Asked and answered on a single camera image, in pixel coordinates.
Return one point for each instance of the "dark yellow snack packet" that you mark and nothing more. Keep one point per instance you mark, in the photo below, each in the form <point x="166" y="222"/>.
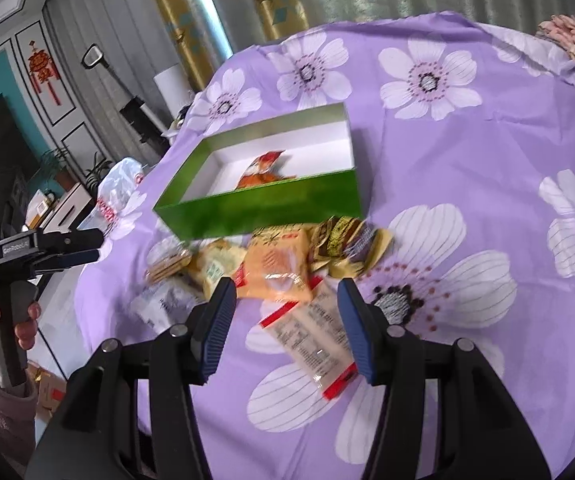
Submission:
<point x="335" y="239"/>

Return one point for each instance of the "white floor appliance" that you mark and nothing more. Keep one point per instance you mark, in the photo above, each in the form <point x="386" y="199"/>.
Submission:
<point x="172" y="85"/>

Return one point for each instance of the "clear cracker packet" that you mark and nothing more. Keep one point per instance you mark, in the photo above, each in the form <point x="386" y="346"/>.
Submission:
<point x="167" y="260"/>

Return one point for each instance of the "black stick vacuum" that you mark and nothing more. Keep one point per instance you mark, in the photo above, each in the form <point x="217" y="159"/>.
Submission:
<point x="135" y="110"/>

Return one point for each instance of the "white red-edged snack packet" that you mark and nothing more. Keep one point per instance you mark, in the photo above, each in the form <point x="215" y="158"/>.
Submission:
<point x="312" y="345"/>

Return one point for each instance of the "red knot wall decoration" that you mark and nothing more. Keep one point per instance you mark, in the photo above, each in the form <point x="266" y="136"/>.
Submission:
<point x="42" y="70"/>

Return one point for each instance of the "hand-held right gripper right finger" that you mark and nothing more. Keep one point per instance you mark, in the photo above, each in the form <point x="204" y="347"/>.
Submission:
<point x="362" y="332"/>

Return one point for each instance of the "tan snack packet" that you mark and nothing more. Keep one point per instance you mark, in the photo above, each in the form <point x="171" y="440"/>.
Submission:
<point x="375" y="250"/>

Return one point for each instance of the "white plastic bag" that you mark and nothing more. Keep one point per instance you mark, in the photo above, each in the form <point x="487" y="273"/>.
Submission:
<point x="117" y="195"/>

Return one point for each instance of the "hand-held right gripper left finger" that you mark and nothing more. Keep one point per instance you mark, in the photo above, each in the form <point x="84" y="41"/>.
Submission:
<point x="215" y="332"/>

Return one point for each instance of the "green potted plant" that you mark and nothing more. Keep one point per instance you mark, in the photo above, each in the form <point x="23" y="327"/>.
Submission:
<point x="96" y="166"/>
<point x="53" y="161"/>

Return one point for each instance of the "white television cabinet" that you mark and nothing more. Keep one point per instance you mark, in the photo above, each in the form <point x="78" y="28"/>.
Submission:
<point x="62" y="210"/>

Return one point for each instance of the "yellow green corn snack packet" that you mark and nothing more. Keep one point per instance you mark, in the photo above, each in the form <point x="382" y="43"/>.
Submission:
<point x="217" y="262"/>

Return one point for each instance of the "purple floral cloth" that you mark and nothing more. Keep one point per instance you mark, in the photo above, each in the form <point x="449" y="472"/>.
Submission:
<point x="467" y="160"/>

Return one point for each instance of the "green cardboard box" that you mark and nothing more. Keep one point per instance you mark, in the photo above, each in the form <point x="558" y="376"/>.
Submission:
<point x="267" y="210"/>

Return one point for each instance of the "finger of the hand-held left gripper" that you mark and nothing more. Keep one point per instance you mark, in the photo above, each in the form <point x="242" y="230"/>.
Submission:
<point x="72" y="239"/>
<point x="67" y="260"/>

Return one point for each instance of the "brown cardboard box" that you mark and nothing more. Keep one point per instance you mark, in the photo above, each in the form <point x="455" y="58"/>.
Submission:
<point x="47" y="390"/>

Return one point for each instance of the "red orange snack packet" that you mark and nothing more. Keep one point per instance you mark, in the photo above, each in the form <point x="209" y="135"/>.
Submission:
<point x="263" y="172"/>

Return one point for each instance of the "white peanut snack packet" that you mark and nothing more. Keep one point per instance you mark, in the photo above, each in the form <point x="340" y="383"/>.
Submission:
<point x="167" y="305"/>

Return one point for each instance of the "grey pleated curtain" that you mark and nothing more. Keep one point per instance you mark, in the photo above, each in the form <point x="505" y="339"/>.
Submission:
<point x="97" y="20"/>

